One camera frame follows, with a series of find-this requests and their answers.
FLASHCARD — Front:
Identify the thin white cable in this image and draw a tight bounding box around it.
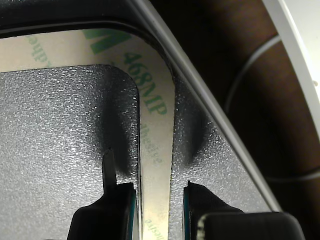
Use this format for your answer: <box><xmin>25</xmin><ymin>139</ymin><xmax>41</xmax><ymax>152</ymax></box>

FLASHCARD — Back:
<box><xmin>223</xmin><ymin>36</ymin><xmax>320</xmax><ymax>182</ymax></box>

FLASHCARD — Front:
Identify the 468MP adhesive liner strip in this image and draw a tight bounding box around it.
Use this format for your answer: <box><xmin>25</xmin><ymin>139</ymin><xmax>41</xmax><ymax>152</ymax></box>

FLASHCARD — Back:
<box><xmin>0</xmin><ymin>17</ymin><xmax>187</xmax><ymax>240</ymax></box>

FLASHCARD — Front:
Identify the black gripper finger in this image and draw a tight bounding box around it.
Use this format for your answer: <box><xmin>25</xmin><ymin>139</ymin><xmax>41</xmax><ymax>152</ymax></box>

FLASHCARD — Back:
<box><xmin>183</xmin><ymin>181</ymin><xmax>244</xmax><ymax>240</ymax></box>
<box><xmin>66</xmin><ymin>148</ymin><xmax>138</xmax><ymax>240</ymax></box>

